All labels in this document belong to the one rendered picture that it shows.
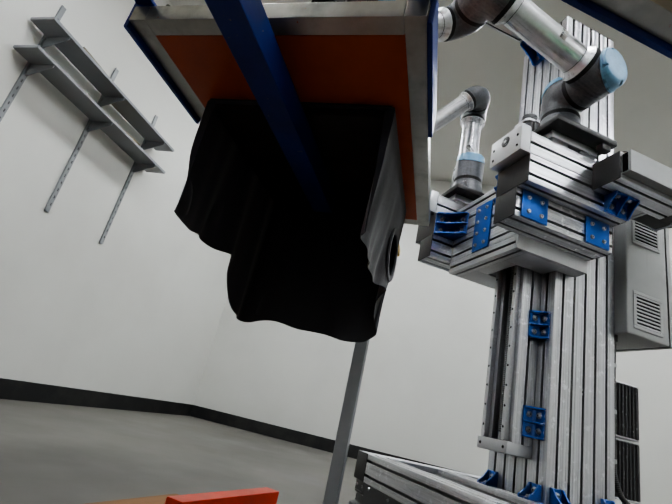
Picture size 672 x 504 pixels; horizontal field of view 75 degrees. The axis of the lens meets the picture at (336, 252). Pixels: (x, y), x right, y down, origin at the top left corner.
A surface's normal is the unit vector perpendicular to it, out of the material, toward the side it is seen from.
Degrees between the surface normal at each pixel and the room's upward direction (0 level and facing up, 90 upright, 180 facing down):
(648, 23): 180
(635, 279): 90
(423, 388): 90
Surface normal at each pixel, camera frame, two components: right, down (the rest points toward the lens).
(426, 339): -0.19, -0.38
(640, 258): 0.33, -0.26
